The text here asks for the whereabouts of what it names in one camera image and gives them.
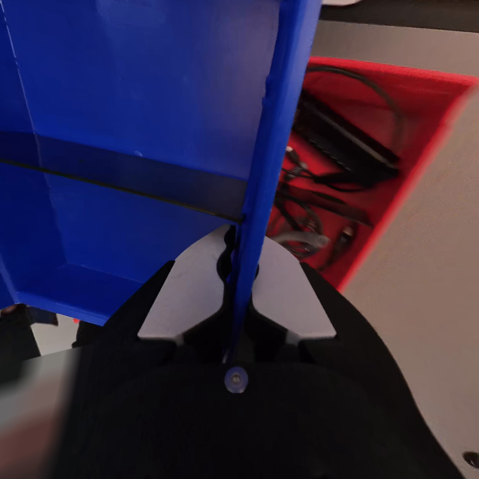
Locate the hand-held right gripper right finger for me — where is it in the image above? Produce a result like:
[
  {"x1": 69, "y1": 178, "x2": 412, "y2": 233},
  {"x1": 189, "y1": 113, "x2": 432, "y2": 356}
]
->
[{"x1": 245, "y1": 237, "x2": 337, "y2": 363}]

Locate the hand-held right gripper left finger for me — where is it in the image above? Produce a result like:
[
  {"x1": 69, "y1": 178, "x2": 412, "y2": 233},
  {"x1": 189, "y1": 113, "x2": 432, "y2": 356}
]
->
[{"x1": 137, "y1": 224, "x2": 237, "y2": 363}]

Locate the grey braided usb cable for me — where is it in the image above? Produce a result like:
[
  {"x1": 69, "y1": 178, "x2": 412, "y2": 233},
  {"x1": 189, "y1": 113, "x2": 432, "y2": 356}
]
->
[{"x1": 271, "y1": 229, "x2": 332, "y2": 259}]

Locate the black usb hub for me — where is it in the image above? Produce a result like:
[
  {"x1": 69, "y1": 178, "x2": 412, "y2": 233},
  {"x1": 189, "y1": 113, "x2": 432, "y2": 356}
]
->
[{"x1": 294, "y1": 92, "x2": 400, "y2": 185}]

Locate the blue storage bin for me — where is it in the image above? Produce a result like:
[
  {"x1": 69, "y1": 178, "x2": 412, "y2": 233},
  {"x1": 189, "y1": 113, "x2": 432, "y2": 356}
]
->
[{"x1": 0, "y1": 0, "x2": 323, "y2": 363}]

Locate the red storage bin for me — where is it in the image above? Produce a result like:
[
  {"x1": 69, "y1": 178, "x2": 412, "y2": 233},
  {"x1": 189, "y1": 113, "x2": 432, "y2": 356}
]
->
[{"x1": 266, "y1": 56, "x2": 479, "y2": 292}]

